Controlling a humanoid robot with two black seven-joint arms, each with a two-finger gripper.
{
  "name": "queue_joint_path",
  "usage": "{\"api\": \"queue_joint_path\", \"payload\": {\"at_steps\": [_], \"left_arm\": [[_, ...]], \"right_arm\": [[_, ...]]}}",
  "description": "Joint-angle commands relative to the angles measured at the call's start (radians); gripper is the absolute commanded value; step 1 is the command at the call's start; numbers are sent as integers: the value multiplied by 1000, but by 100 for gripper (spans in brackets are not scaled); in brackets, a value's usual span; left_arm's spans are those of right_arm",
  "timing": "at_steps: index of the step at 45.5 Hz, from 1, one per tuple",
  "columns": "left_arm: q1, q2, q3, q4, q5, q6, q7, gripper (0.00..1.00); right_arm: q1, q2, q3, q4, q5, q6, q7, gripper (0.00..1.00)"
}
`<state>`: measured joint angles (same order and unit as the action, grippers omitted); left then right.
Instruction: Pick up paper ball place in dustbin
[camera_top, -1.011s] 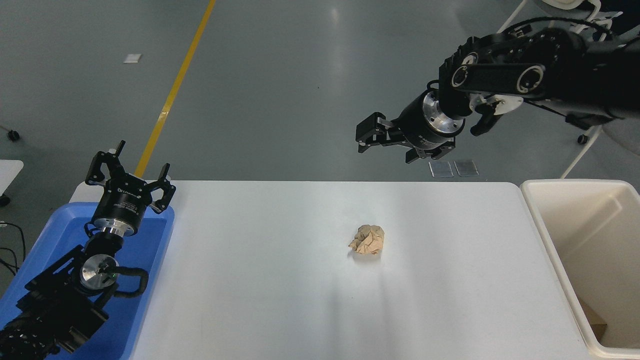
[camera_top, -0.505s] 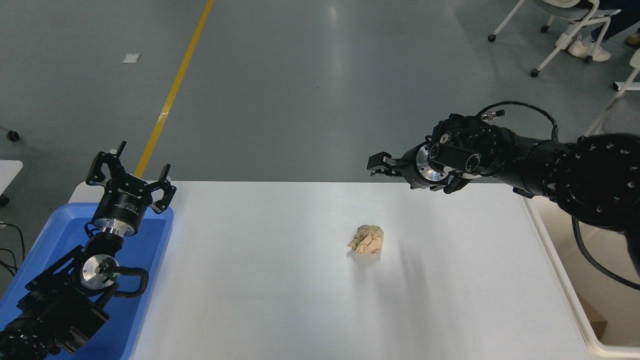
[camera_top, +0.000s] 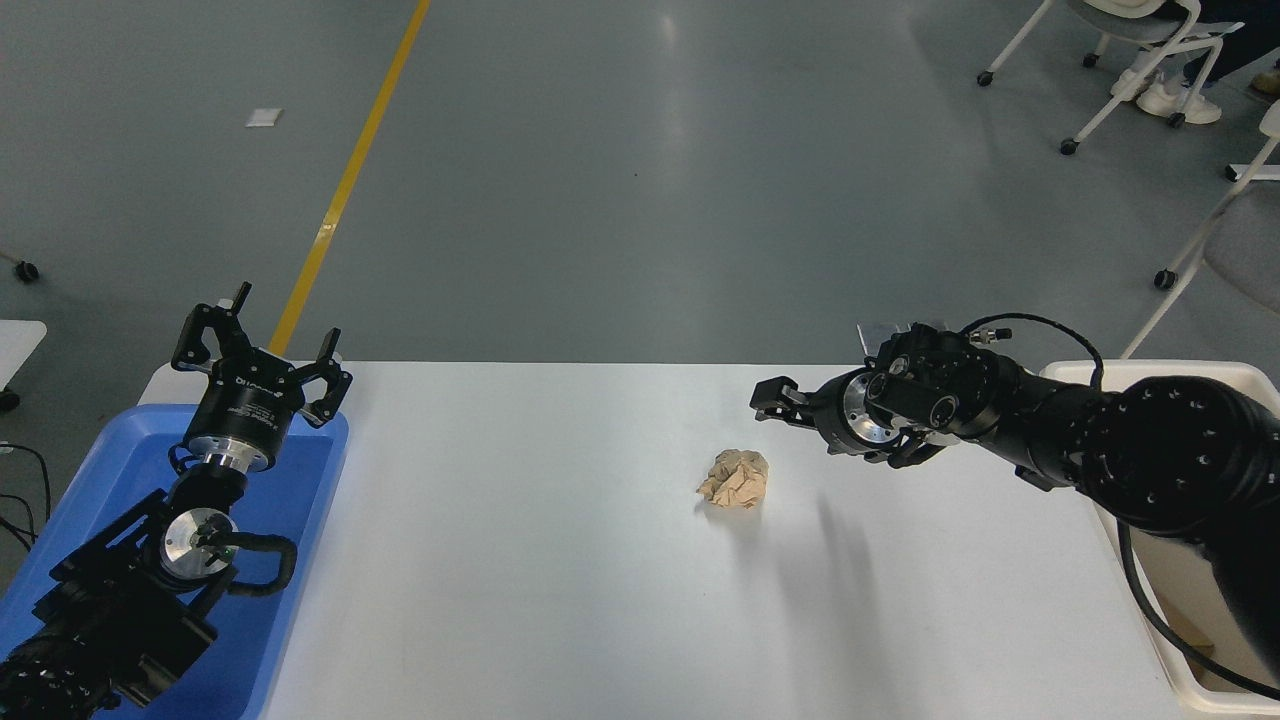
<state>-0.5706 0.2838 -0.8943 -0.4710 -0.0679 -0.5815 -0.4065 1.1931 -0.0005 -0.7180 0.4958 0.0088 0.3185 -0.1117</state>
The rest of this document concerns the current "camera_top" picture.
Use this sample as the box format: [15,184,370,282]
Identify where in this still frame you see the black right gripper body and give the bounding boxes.
[805,372,853,453]

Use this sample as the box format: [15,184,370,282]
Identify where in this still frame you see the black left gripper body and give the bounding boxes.
[186,350,307,457]

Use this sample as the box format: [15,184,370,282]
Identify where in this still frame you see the tan paper ball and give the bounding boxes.
[696,448,771,511]

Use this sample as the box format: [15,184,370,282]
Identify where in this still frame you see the blue plastic tray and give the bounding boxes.
[0,403,350,720]

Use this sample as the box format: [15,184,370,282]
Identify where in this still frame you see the small white side table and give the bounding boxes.
[0,320,48,411]

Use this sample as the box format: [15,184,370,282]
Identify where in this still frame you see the large pale bin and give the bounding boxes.
[1040,360,1280,719]

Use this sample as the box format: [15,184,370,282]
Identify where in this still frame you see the white chair with grey seat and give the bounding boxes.
[1120,100,1280,361]

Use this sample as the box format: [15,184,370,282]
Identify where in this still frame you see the person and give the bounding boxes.
[1110,0,1280,126]

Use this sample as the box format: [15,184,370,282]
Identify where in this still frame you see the white rolling chair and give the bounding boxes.
[978,0,1246,156]

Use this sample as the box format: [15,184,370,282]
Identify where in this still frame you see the black cables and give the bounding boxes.
[0,443,53,551]

